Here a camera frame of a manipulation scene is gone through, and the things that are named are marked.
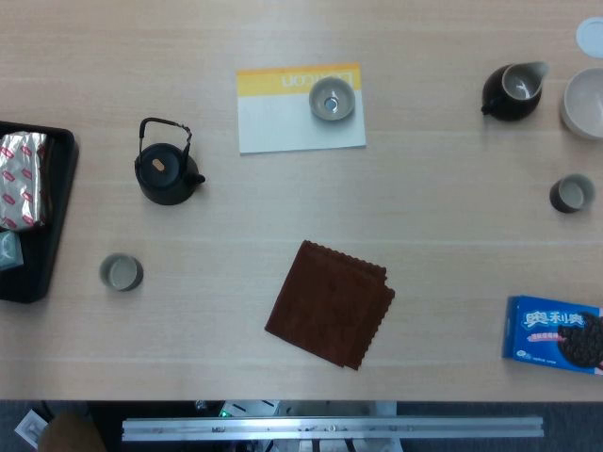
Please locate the black cast iron teapot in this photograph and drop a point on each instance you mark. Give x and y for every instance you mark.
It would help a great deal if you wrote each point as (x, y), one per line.
(162, 186)

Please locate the dark cup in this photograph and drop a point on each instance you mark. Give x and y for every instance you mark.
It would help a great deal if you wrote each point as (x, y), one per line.
(572, 194)
(121, 273)

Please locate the brown folded tea cloth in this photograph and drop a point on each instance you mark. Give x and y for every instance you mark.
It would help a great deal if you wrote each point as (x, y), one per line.
(330, 306)

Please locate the yellow and white booklet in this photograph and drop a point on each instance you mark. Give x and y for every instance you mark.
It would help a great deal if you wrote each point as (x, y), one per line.
(273, 127)

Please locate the grey tea strainer bowl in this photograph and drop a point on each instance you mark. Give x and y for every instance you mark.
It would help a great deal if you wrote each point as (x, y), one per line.
(331, 100)

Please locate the dark pouring pitcher beige inside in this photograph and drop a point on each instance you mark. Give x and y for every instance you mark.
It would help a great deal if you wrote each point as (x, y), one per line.
(506, 109)

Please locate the black plastic tray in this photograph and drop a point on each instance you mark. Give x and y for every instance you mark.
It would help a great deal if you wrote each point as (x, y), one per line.
(56, 216)

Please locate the blue Oreo cookie box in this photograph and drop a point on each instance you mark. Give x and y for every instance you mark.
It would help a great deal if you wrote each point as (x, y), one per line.
(546, 336)

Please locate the small teal packet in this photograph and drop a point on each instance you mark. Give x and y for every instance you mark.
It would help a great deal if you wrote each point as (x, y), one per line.
(9, 250)

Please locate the white ceramic bowl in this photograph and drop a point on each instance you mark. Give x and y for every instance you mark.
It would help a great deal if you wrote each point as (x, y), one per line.
(586, 101)

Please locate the orange brown round object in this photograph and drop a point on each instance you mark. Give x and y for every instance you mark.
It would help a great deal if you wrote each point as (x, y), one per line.
(70, 435)

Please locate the white floor socket box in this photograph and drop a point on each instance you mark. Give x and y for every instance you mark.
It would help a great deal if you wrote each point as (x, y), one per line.
(30, 428)

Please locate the white round lid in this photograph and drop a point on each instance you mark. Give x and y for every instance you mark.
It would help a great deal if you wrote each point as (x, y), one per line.
(591, 37)

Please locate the aluminium profile rail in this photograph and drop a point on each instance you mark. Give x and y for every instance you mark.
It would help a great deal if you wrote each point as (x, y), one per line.
(330, 427)

